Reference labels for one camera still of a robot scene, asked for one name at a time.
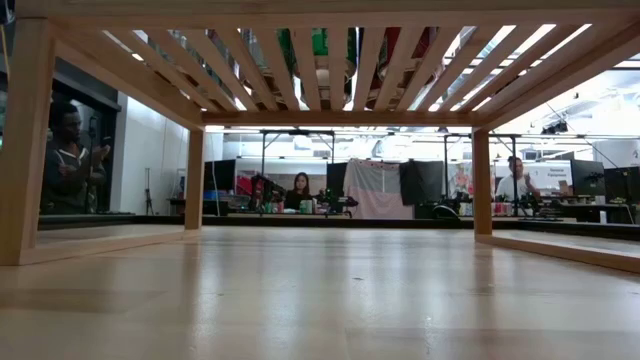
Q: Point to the green Sprite can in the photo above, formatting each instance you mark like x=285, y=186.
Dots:
x=320, y=42

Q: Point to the red Coca-Cola can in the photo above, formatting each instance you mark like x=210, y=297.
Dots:
x=392, y=45

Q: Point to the wooden slatted shelf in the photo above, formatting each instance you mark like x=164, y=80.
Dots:
x=340, y=117

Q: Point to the black upright panel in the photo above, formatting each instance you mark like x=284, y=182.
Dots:
x=336, y=185

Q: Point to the person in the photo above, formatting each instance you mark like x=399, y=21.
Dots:
x=70, y=175
x=298, y=197
x=510, y=187

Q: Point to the pink white hanging cloth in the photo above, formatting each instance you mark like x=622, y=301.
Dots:
x=375, y=190

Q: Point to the black hanging cloth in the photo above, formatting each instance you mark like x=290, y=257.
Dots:
x=422, y=182

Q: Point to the black tripod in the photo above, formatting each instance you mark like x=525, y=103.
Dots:
x=148, y=197

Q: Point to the white sign board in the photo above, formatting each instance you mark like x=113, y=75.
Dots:
x=555, y=175

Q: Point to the black ceiling spotlight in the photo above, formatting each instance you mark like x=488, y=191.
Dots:
x=555, y=128

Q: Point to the dark glass partition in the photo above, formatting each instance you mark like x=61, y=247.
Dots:
x=85, y=92

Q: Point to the black desk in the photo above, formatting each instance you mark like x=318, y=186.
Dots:
x=590, y=212

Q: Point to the black aluminium table frame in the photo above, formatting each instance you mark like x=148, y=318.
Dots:
x=350, y=222

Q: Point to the black background rig frame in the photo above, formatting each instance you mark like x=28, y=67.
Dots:
x=514, y=150
x=297, y=132

